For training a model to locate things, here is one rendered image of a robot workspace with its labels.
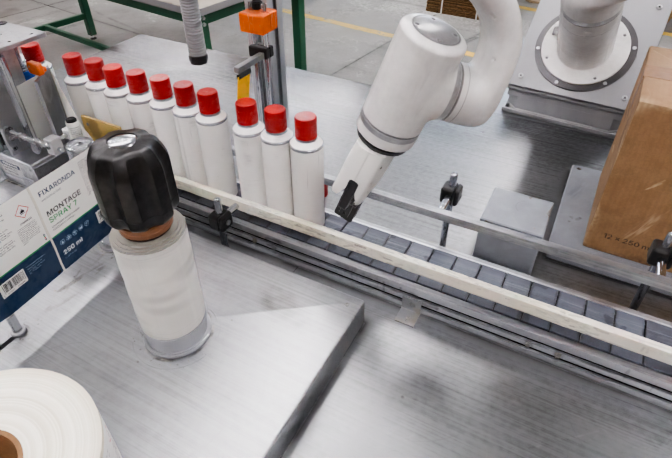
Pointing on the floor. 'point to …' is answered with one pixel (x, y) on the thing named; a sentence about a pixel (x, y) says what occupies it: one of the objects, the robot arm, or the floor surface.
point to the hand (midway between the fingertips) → (348, 206)
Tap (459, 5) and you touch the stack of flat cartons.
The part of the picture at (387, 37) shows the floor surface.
